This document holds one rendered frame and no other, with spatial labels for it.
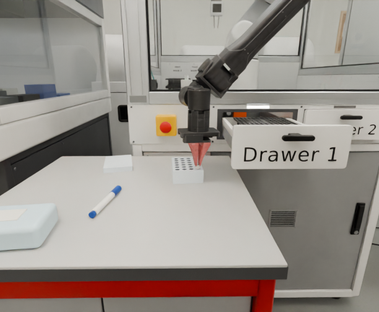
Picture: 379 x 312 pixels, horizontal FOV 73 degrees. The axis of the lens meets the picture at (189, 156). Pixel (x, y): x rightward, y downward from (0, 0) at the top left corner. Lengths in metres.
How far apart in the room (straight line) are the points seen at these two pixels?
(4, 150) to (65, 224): 0.42
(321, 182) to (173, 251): 0.82
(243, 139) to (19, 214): 0.49
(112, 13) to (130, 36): 3.23
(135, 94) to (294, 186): 0.71
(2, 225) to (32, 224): 0.05
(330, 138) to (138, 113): 0.62
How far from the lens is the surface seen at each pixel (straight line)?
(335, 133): 0.72
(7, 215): 0.57
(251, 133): 0.64
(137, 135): 0.97
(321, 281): 1.44
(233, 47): 0.66
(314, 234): 1.27
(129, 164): 0.82
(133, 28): 0.96
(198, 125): 0.65
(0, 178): 1.00
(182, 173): 0.69
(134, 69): 0.95
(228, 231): 0.51
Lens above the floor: 1.04
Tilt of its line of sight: 17 degrees down
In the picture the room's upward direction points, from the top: straight up
